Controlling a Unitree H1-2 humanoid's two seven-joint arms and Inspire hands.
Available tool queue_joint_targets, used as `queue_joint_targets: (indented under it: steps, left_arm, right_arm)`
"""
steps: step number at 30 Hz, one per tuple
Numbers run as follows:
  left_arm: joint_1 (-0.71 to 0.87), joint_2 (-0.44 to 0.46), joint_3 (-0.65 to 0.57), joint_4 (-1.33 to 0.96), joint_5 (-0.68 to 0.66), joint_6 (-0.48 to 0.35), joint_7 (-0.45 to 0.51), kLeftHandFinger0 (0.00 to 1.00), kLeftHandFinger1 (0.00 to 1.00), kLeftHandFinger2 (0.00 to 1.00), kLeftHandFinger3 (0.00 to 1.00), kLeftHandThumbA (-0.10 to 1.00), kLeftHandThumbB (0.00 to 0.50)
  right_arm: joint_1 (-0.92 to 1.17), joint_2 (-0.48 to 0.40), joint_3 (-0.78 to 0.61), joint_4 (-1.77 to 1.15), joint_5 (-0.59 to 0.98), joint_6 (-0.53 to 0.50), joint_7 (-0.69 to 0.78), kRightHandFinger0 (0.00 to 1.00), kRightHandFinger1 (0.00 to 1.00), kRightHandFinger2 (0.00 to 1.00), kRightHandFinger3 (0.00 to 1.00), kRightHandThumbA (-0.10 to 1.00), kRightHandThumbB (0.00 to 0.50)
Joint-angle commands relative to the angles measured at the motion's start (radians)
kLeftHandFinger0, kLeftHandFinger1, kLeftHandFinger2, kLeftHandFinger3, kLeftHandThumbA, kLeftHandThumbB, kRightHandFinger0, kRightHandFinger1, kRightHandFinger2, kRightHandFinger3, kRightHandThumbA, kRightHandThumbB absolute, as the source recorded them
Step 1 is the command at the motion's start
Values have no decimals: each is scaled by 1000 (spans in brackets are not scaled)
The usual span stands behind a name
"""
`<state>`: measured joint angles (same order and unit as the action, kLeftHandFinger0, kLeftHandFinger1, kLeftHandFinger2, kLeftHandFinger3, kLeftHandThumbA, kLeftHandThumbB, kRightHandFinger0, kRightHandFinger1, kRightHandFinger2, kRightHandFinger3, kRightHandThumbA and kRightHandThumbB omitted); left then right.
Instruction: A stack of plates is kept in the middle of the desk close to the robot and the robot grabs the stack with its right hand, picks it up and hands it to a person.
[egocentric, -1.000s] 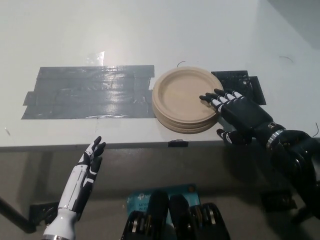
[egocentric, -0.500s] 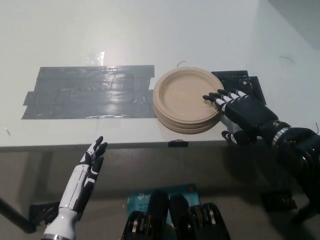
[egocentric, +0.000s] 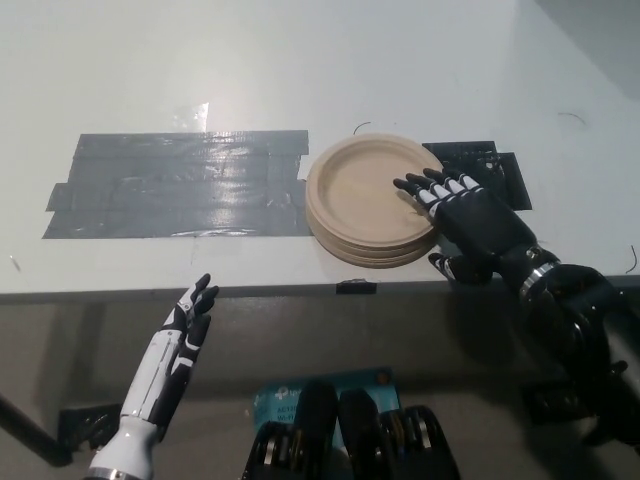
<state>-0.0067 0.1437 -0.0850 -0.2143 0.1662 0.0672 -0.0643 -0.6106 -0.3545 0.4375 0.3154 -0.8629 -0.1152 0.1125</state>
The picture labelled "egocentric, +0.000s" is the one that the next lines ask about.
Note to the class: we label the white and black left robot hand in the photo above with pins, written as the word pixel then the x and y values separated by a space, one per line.
pixel 165 365

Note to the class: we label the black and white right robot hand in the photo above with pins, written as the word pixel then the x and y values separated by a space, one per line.
pixel 475 220

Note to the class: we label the stack of beige paper plates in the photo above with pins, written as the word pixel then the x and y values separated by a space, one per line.
pixel 360 192

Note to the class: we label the teal cardboard box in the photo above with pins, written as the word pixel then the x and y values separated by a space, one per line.
pixel 280 400

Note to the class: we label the black metal bar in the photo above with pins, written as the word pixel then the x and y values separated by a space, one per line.
pixel 30 430

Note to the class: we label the clear tape piece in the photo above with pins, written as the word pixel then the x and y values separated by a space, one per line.
pixel 192 117

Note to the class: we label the grey duct tape patch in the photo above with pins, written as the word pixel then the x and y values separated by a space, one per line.
pixel 180 187

